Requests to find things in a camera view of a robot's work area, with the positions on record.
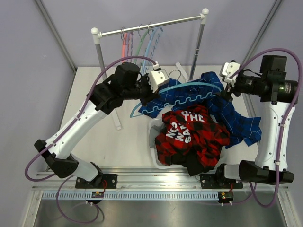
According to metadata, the black plain shirt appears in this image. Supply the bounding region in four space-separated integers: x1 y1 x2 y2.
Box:
171 153 205 176

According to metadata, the white plastic basket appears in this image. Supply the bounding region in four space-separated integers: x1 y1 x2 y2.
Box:
148 118 227 170

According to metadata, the pink hanger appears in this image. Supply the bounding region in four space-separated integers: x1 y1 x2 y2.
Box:
121 33 128 58

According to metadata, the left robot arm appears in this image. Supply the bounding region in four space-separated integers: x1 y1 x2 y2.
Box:
35 62 166 188

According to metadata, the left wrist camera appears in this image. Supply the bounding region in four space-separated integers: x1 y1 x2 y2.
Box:
148 61 169 93

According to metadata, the aluminium rail base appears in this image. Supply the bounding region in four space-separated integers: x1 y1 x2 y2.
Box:
32 165 290 201

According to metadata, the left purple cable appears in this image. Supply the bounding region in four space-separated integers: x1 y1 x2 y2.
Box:
25 56 159 222

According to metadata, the lilac hanger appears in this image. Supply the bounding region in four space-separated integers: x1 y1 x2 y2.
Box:
121 27 133 57

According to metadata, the blue plaid shirt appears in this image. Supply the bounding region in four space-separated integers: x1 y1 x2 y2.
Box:
138 71 262 149

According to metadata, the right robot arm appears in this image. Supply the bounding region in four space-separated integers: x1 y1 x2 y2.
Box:
215 55 298 187

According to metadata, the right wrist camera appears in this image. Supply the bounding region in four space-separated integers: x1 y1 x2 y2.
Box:
220 61 241 85

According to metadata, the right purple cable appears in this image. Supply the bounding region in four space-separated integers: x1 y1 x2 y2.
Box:
229 48 303 208

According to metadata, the red black plaid shirt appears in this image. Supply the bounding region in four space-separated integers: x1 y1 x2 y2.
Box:
155 104 231 175

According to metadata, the purple cable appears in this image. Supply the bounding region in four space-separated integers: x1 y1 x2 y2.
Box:
229 48 303 208
25 56 159 222

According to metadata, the teal hanger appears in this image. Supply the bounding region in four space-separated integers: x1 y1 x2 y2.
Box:
130 71 224 118

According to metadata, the mint green hanger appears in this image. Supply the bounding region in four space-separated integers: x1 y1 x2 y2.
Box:
135 24 149 56

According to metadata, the light blue hanger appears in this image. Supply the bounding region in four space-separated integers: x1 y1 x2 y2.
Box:
141 27 163 74

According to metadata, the clothes rack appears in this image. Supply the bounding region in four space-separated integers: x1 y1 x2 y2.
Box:
90 9 210 130

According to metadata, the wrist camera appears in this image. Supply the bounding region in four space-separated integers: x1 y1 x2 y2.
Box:
220 61 241 85
148 61 169 93

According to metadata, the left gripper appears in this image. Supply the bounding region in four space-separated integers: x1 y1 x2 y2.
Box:
122 73 160 106

